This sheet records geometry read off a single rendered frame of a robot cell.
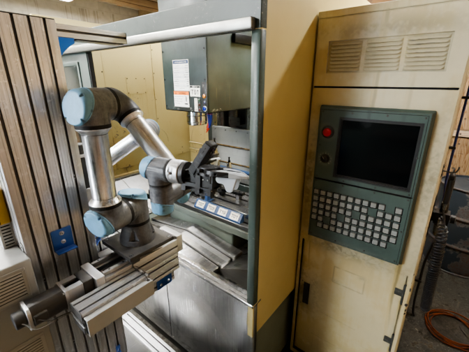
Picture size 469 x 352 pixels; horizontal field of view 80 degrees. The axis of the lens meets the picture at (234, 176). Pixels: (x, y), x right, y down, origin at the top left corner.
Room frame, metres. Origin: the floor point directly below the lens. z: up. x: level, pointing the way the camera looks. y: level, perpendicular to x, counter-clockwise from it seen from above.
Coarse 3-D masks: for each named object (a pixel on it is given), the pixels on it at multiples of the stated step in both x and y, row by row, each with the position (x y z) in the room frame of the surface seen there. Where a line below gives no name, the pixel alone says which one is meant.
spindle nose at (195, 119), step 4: (188, 112) 2.18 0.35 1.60; (192, 112) 2.17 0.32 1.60; (196, 112) 2.16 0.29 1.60; (188, 116) 2.18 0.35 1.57; (192, 116) 2.17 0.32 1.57; (196, 116) 2.17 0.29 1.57; (200, 116) 2.17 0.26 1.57; (204, 116) 2.20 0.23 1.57; (188, 120) 2.19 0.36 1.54; (192, 120) 2.17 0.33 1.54; (196, 120) 2.16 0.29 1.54; (200, 120) 2.17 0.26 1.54; (204, 120) 2.20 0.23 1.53; (188, 124) 2.20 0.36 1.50; (192, 124) 2.17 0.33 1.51; (196, 124) 2.17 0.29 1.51; (200, 124) 2.17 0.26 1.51; (204, 124) 2.21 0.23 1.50
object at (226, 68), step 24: (168, 0) 2.09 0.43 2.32; (192, 0) 1.95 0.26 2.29; (168, 48) 2.11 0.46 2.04; (192, 48) 1.96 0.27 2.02; (216, 48) 1.95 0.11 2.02; (240, 48) 2.15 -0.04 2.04; (168, 72) 2.12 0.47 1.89; (192, 72) 1.97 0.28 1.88; (216, 72) 1.95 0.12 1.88; (240, 72) 2.15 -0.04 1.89; (168, 96) 2.13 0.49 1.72; (192, 96) 1.97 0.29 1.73; (216, 96) 1.95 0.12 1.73; (240, 96) 2.15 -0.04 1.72
